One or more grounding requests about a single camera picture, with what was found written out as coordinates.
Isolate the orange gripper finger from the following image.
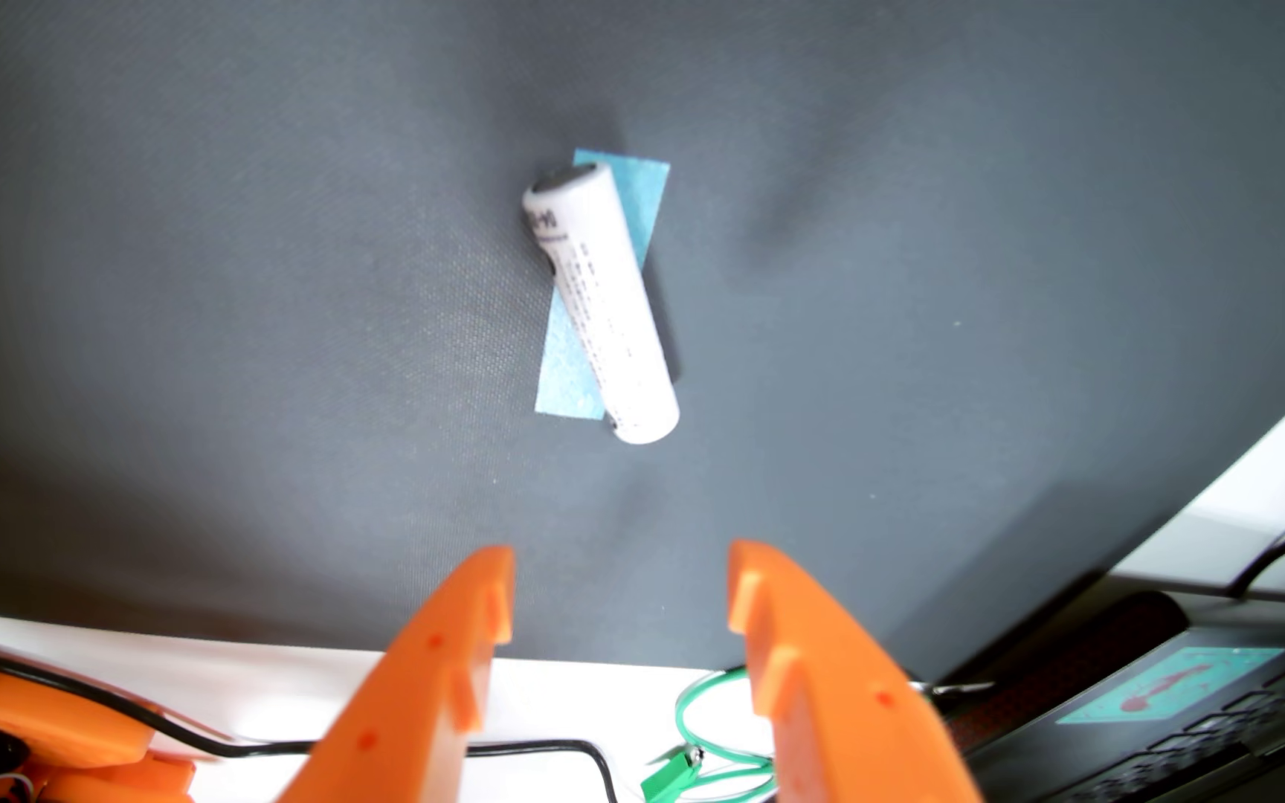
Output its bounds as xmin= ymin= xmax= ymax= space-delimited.
xmin=726 ymin=540 xmax=985 ymax=803
xmin=277 ymin=544 xmax=517 ymax=803

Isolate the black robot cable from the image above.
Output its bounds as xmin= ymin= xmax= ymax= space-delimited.
xmin=0 ymin=641 xmax=619 ymax=803

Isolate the dark grey mat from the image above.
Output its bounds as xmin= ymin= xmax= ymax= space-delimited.
xmin=0 ymin=0 xmax=1285 ymax=682

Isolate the black Dell laptop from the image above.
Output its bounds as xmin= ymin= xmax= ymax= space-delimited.
xmin=933 ymin=591 xmax=1285 ymax=803

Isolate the white cylindrical battery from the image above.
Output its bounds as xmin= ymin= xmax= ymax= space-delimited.
xmin=521 ymin=161 xmax=680 ymax=446

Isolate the green wire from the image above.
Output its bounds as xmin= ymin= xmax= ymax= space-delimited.
xmin=640 ymin=665 xmax=778 ymax=803

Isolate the light blue tape piece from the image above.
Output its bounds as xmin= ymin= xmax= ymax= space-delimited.
xmin=534 ymin=149 xmax=672 ymax=422

